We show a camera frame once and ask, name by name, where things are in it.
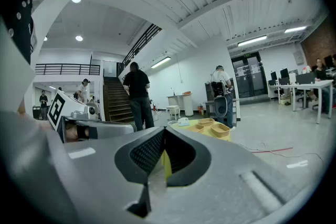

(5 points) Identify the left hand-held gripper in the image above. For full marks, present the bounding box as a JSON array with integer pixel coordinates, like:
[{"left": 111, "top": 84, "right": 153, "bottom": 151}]
[{"left": 47, "top": 89, "right": 138, "bottom": 144}]

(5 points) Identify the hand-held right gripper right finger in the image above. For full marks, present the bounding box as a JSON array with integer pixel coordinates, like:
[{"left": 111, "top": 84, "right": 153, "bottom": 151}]
[{"left": 148, "top": 126, "right": 312, "bottom": 224}]

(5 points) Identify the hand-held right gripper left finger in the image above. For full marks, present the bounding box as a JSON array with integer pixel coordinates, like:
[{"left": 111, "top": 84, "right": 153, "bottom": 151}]
[{"left": 0, "top": 110, "right": 167, "bottom": 224}]

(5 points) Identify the person's left forearm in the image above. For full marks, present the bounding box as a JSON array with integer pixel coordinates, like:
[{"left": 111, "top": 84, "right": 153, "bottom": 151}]
[{"left": 35, "top": 118, "right": 56, "bottom": 131}]

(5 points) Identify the person's left hand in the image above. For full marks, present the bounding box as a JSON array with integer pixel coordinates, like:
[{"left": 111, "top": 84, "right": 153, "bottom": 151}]
[{"left": 65, "top": 123, "right": 79, "bottom": 143}]

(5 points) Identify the dark wooden staircase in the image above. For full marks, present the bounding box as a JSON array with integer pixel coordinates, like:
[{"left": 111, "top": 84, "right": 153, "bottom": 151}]
[{"left": 103, "top": 76, "right": 134, "bottom": 123}]

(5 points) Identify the round table yellow cloth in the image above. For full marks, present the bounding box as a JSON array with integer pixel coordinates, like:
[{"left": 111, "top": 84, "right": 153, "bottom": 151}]
[{"left": 160, "top": 119, "right": 232, "bottom": 182}]

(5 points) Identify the white stool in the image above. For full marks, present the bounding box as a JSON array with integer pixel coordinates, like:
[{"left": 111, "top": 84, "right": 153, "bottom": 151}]
[{"left": 165, "top": 105, "right": 181, "bottom": 121}]

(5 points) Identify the grey oval seat shell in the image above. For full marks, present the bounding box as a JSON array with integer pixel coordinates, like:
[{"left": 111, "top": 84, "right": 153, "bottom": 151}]
[{"left": 214, "top": 95, "right": 229, "bottom": 118}]

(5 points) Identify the white cabinet counter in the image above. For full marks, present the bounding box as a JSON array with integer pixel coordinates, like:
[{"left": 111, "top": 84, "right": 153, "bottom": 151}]
[{"left": 167, "top": 93, "right": 194, "bottom": 116}]

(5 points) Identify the black balcony railing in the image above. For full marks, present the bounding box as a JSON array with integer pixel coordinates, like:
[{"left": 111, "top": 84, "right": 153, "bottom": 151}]
[{"left": 35, "top": 63, "right": 101, "bottom": 76}]

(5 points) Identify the white tube light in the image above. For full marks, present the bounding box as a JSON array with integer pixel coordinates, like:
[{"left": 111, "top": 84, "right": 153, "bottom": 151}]
[
  {"left": 151, "top": 56, "right": 172, "bottom": 69},
  {"left": 284, "top": 26, "right": 307, "bottom": 34},
  {"left": 237, "top": 35, "right": 268, "bottom": 47}
]

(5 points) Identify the dark shelf unit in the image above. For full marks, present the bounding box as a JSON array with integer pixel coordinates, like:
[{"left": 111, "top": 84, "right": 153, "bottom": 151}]
[{"left": 203, "top": 80, "right": 238, "bottom": 120}]

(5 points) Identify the black backpack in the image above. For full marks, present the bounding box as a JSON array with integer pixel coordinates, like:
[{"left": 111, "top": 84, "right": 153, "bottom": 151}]
[{"left": 211, "top": 81, "right": 228, "bottom": 99}]

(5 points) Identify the black stair railing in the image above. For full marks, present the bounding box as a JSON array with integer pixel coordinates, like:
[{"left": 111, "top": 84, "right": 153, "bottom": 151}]
[{"left": 117, "top": 23, "right": 163, "bottom": 73}]

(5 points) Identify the black glass double door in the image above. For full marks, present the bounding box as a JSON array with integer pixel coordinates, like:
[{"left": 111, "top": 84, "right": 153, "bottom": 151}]
[{"left": 230, "top": 51, "right": 268, "bottom": 99}]

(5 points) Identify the white long desk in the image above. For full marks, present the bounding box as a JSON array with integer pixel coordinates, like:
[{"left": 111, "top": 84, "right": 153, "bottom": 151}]
[{"left": 290, "top": 80, "right": 334, "bottom": 124}]

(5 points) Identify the dark grey desk divider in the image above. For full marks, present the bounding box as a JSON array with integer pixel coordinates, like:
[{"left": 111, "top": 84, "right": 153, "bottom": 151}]
[{"left": 296, "top": 72, "right": 316, "bottom": 84}]

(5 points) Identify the person's black buttoned shirt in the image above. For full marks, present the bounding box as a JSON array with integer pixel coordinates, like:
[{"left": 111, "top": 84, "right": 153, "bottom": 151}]
[{"left": 1, "top": 0, "right": 35, "bottom": 64}]

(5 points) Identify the white floor cable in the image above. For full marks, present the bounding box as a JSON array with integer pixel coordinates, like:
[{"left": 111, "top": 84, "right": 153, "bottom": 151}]
[{"left": 237, "top": 143, "right": 323, "bottom": 163}]

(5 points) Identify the grey wall panel box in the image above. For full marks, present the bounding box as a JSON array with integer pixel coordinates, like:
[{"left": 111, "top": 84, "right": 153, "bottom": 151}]
[{"left": 293, "top": 50, "right": 305, "bottom": 66}]

